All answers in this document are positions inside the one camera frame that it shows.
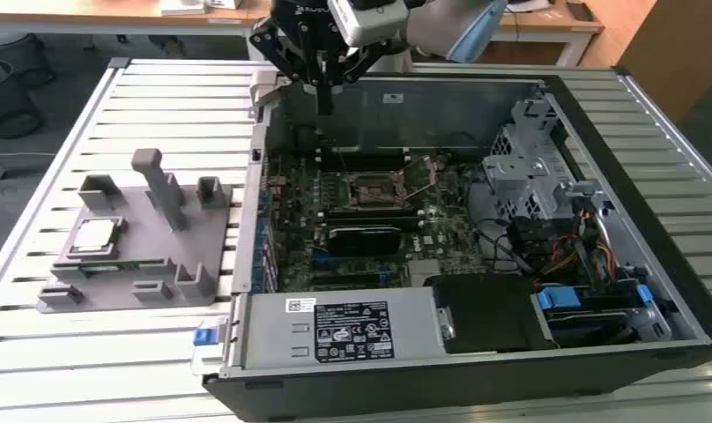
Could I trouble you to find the thin metal locking lever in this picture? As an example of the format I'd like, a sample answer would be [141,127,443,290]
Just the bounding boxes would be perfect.
[333,137,350,176]

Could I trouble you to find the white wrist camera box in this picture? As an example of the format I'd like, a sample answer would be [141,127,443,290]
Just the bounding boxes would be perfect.
[329,0,409,48]

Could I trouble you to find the black plastic shroud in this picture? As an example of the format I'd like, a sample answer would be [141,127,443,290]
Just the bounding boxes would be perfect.
[423,272,556,355]

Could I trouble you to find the silver power supply unit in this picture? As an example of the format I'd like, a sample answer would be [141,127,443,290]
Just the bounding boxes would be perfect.
[232,291,455,370]

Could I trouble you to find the hard disk in blue carrier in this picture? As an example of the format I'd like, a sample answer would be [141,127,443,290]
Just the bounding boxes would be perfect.
[531,281,657,349]

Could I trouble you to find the silver disk bay cage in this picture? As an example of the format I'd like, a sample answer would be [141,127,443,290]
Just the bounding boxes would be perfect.
[481,99,576,221]

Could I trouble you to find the silver CPU green board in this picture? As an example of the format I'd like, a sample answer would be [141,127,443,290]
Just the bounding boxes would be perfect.
[73,219,122,253]

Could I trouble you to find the green motherboard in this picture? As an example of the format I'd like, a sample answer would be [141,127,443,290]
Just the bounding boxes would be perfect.
[261,152,492,294]

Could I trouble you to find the metal socket cover frame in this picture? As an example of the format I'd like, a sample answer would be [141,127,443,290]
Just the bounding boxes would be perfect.
[397,153,447,200]

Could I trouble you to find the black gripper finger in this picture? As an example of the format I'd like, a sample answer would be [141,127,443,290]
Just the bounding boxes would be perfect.
[324,41,396,116]
[248,17,328,116]

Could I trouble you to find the black mesh bin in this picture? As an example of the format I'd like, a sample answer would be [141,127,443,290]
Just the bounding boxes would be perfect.
[0,56,46,140]
[0,31,57,89]

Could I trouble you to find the CPU socket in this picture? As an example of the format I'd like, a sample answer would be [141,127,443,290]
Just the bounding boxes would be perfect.
[342,169,411,211]

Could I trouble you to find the wooden cabinet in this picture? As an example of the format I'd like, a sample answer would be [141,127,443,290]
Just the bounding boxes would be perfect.
[579,0,712,124]

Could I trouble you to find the white book stack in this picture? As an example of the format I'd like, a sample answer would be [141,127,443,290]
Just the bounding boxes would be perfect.
[158,0,208,18]

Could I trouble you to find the wooden desk white frame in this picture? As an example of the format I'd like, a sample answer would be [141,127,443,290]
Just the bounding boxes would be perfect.
[0,0,252,61]
[241,0,605,67]

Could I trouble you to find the yellow red power wires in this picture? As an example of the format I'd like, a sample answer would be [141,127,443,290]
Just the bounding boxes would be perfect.
[540,209,619,286]

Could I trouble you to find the green RAM stick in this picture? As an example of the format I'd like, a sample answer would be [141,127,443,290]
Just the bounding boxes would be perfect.
[78,259,164,272]

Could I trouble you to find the grey parts rack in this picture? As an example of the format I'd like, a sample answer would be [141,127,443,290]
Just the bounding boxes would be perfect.
[34,148,234,315]

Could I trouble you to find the black plastic fan duct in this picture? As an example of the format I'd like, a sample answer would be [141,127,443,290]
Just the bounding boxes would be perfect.
[504,218,559,262]

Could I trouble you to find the blue case latch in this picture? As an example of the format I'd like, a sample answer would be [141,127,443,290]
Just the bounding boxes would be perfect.
[192,320,225,350]

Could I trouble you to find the black open PC case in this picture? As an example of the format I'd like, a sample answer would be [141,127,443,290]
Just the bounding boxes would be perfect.
[201,65,712,422]

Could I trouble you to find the silver finned heatsink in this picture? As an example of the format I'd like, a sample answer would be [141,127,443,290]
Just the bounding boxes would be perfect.
[407,259,444,288]

